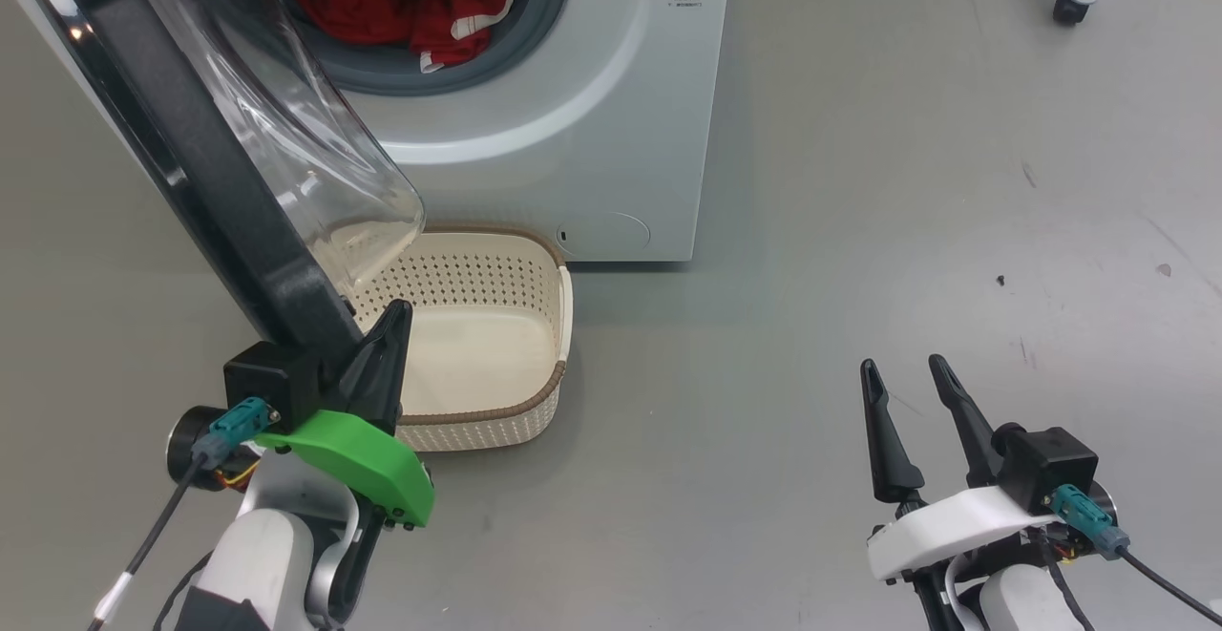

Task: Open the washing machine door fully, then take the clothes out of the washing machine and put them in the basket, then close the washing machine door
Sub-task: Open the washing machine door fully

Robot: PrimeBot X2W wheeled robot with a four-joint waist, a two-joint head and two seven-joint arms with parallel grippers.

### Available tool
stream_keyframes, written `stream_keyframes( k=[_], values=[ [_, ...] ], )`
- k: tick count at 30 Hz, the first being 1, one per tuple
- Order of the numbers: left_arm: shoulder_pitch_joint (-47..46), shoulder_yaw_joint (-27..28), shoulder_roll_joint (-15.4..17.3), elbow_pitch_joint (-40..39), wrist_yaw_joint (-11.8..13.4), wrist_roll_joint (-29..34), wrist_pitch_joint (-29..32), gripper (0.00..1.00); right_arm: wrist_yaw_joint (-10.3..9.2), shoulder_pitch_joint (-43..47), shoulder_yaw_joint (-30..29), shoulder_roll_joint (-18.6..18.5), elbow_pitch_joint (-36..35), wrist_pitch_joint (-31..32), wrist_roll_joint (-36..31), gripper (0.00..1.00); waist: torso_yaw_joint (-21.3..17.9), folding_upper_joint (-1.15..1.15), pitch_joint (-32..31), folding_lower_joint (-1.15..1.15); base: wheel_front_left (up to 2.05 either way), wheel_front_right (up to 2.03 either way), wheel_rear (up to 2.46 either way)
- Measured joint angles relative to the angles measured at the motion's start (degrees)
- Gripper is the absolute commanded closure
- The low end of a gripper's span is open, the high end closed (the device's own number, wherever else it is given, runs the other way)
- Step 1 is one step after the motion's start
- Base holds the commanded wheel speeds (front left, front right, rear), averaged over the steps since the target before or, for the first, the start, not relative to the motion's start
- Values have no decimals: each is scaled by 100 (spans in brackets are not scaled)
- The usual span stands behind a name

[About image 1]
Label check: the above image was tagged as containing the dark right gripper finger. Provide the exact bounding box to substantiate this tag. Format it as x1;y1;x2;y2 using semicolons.
928;354;1003;489
860;359;925;505

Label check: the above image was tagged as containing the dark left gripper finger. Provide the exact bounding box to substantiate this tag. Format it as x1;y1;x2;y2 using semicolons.
336;300;414;436

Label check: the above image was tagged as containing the washing machine glass door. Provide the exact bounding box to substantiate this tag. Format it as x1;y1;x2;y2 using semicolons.
0;0;427;365

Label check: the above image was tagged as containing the white front-load washing machine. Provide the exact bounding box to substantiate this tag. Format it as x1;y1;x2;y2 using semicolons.
258;0;734;263

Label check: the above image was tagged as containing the right cable with teal connector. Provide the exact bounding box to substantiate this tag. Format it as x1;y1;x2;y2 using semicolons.
1050;484;1222;627

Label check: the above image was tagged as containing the cream perforated laundry basket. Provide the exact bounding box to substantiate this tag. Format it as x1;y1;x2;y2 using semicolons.
339;225;574;452

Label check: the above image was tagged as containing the red basketball jersey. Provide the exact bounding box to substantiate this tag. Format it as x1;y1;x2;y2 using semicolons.
263;0;536;74

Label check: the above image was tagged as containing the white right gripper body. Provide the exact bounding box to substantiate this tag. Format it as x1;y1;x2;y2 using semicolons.
867;486;1061;631

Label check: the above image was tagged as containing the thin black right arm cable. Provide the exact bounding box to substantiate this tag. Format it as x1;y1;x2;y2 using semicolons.
1036;526;1094;631

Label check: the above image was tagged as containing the grey oval recessed panel lid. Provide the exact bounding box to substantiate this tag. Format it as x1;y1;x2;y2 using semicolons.
557;212;652;262

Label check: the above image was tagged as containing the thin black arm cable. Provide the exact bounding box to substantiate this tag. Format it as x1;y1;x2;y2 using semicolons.
1036;526;1094;631
151;553;213;631

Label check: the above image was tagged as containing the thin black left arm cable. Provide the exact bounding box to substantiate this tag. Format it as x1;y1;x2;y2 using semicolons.
151;553;213;631

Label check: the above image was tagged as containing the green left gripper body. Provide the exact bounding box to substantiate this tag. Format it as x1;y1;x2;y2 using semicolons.
253;410;435;529

